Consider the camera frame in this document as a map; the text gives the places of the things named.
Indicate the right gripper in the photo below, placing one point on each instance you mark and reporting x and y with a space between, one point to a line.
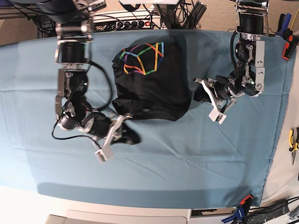
107 132

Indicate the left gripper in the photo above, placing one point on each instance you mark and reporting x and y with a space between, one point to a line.
220 92

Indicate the black T-shirt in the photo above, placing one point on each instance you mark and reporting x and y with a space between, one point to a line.
150 81

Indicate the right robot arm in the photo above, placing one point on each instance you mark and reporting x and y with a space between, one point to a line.
74 20

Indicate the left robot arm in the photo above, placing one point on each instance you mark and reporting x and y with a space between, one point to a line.
247 56

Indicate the blue table cloth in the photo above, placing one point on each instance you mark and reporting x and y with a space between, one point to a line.
190 163

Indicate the white power strip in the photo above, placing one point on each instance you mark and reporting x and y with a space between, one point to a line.
128 25

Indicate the orange black clamp top right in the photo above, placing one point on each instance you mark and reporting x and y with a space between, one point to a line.
288 37

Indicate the blue clamp top right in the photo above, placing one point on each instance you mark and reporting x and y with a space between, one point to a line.
283 24

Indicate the yellow black pliers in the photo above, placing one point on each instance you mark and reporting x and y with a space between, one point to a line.
293 142

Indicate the blue orange clamp bottom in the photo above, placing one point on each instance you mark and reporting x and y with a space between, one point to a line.
240 215

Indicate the black plastic bag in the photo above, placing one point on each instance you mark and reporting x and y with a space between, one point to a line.
268 213

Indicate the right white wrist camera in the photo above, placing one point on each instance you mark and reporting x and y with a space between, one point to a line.
104 154

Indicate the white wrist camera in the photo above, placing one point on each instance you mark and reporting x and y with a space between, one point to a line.
217 116
104 154

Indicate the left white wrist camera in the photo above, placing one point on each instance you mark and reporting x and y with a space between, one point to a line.
217 116

